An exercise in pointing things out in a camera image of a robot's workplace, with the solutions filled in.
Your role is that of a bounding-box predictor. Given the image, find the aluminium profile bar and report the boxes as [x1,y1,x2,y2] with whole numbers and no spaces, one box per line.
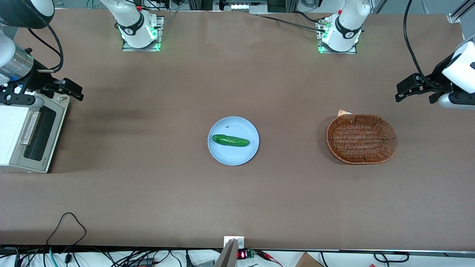
[447,0,475,25]

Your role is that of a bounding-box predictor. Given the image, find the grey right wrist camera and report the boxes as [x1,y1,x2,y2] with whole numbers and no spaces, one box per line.
[0,93,43,109]

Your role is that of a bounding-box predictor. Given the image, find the light blue round plate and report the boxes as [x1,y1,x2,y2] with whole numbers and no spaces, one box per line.
[207,116,260,166]

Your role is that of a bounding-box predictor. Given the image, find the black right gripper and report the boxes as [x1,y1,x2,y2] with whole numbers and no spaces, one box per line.
[0,67,84,101]

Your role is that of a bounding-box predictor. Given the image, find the red clip lead wires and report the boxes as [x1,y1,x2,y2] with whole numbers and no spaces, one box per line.
[255,251,283,267]

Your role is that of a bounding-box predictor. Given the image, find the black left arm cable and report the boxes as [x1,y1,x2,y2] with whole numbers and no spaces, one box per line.
[403,0,437,90]

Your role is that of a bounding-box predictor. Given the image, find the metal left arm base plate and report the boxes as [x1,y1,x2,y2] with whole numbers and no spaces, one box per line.
[316,19,358,55]

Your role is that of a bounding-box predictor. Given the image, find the small metal bracket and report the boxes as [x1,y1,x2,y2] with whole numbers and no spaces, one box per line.
[223,236,245,249]

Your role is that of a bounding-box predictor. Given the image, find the cream toaster oven body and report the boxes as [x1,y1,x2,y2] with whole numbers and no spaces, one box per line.
[0,92,71,174]

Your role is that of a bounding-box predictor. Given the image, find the aluminium frame rig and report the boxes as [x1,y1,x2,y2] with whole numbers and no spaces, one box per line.
[187,0,299,15]

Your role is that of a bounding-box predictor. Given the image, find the black cable to arm base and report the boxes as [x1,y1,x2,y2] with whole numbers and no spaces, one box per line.
[258,14,328,33]

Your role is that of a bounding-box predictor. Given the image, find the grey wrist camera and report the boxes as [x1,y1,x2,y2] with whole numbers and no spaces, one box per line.
[0,93,43,109]
[438,92,475,110]

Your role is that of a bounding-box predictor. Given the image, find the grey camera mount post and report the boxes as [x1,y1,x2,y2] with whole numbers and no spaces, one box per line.
[214,239,238,267]

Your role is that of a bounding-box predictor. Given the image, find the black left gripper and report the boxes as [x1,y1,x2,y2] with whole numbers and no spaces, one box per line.
[395,53,461,104]

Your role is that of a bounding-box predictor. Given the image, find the green cucumber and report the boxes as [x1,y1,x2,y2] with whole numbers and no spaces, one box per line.
[212,134,250,148]

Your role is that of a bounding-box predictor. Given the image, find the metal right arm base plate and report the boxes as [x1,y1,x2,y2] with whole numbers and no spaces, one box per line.
[122,16,165,52]

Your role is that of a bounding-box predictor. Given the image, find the brown cardboard box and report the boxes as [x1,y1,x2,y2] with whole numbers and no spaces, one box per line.
[295,252,324,267]

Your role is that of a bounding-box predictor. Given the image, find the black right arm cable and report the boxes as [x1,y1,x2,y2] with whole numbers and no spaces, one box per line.
[27,22,64,73]

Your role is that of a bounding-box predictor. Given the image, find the black coiled cable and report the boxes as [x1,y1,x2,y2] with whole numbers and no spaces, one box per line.
[373,251,410,263]

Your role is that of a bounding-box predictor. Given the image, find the brown oval wicker basket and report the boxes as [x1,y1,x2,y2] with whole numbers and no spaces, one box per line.
[326,113,398,165]

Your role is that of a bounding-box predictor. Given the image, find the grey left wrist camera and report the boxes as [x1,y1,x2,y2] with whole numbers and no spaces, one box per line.
[438,92,475,110]

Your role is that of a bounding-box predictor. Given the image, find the thin black looped cable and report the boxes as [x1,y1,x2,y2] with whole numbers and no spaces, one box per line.
[46,212,87,247]

